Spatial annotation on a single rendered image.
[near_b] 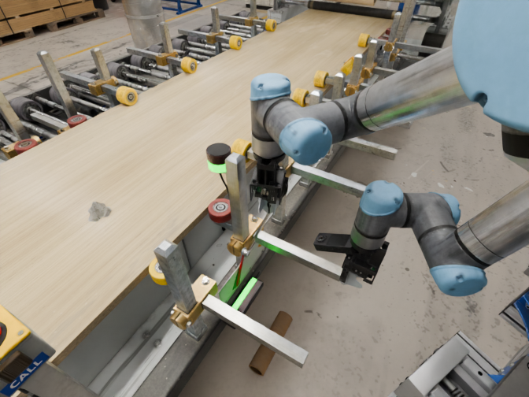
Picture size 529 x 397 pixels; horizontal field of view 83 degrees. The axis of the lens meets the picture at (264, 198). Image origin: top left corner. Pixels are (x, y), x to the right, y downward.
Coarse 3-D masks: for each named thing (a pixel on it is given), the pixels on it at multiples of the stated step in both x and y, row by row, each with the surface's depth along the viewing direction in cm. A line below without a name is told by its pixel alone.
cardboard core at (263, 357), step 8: (280, 312) 156; (280, 320) 152; (288, 320) 153; (272, 328) 150; (280, 328) 149; (256, 352) 144; (264, 352) 141; (272, 352) 143; (256, 360) 139; (264, 360) 139; (256, 368) 137; (264, 368) 138
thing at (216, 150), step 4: (216, 144) 73; (220, 144) 73; (224, 144) 73; (208, 148) 72; (212, 148) 72; (216, 148) 72; (220, 148) 72; (224, 148) 72; (228, 148) 72; (208, 152) 71; (212, 152) 71; (216, 152) 71; (220, 152) 71; (224, 152) 71; (216, 156) 70; (224, 172) 74; (220, 176) 78; (224, 184) 79
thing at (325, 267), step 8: (224, 224) 97; (264, 232) 93; (256, 240) 93; (264, 240) 91; (272, 240) 91; (280, 240) 91; (272, 248) 91; (280, 248) 89; (288, 248) 89; (296, 248) 89; (288, 256) 89; (296, 256) 87; (304, 256) 87; (312, 256) 87; (304, 264) 87; (312, 264) 85; (320, 264) 85; (328, 264) 85; (320, 272) 86; (328, 272) 84; (336, 272) 83
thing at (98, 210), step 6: (96, 204) 94; (102, 204) 95; (90, 210) 93; (96, 210) 92; (102, 210) 93; (108, 210) 93; (90, 216) 92; (96, 216) 91; (102, 216) 92; (108, 216) 92
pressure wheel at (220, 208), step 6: (222, 198) 97; (210, 204) 95; (216, 204) 96; (222, 204) 96; (228, 204) 95; (210, 210) 93; (216, 210) 94; (222, 210) 94; (228, 210) 93; (210, 216) 94; (216, 216) 92; (222, 216) 92; (228, 216) 93; (216, 222) 94; (222, 222) 94; (222, 228) 101
